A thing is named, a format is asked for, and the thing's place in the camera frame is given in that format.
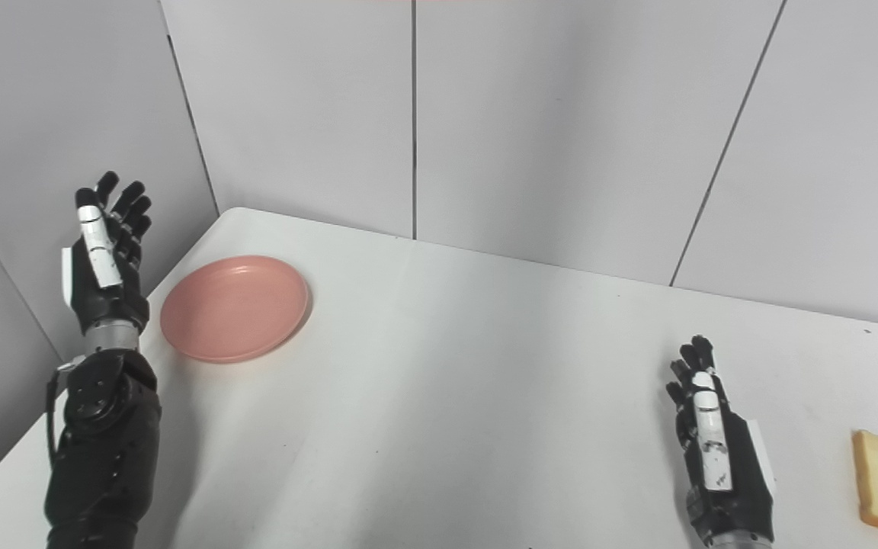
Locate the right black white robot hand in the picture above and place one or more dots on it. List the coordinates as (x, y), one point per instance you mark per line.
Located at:
(736, 496)

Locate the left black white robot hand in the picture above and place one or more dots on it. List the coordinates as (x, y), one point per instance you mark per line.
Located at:
(107, 297)

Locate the pink round plate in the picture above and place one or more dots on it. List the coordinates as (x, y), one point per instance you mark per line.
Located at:
(235, 307)

